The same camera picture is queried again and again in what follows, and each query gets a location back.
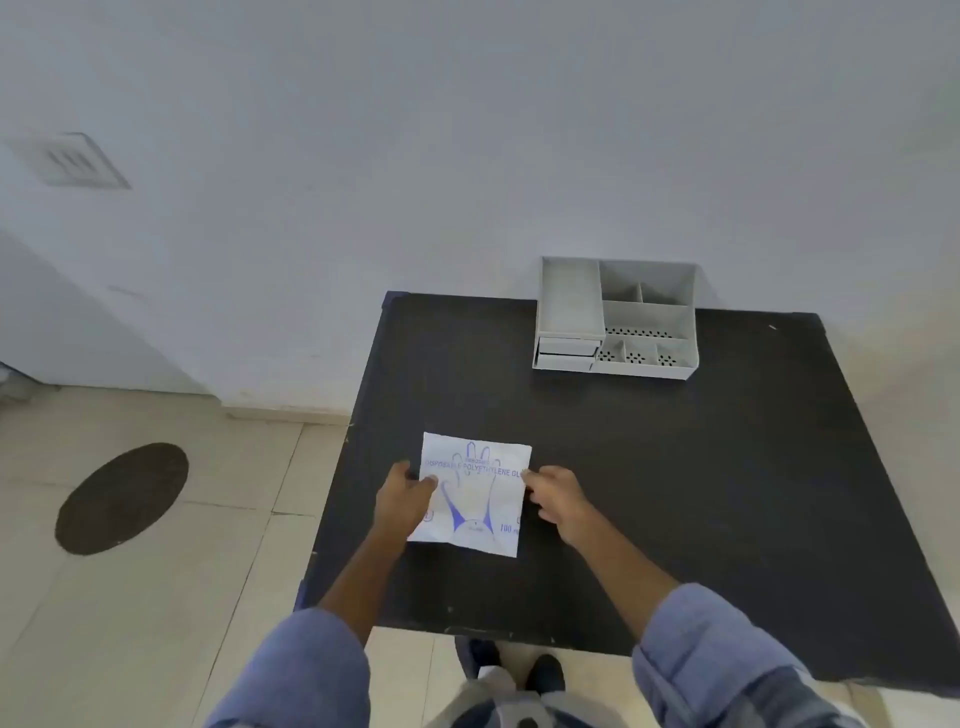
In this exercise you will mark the person's left forearm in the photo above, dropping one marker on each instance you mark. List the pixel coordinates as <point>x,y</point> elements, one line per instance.
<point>352,585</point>

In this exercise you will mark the person's right forearm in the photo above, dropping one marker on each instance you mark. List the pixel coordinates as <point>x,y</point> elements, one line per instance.
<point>630,577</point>

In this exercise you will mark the grey plastic desk organizer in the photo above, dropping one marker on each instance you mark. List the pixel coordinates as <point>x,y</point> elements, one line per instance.
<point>570,296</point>

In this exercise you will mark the person's black left shoe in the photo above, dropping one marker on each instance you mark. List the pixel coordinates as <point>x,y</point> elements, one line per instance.
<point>480,655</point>

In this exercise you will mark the person's black right shoe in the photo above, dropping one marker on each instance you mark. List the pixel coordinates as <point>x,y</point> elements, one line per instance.
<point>545,673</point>

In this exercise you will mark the person's left hand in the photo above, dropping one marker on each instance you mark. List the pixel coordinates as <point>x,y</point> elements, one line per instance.
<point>401,499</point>

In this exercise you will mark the person's black shoe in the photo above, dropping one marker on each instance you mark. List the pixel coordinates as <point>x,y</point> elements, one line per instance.
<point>480,655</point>
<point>545,673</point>

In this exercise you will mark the person's right hand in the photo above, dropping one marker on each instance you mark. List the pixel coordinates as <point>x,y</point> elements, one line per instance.
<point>562,502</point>

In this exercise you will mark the white paper glove packet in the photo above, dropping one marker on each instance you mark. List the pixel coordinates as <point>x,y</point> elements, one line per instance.
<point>480,525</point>

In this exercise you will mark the dark round floor cover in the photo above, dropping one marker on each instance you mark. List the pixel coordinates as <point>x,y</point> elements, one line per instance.
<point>120,499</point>

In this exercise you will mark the white wall vent grille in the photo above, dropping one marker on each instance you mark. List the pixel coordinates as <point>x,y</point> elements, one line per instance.
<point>71,161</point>

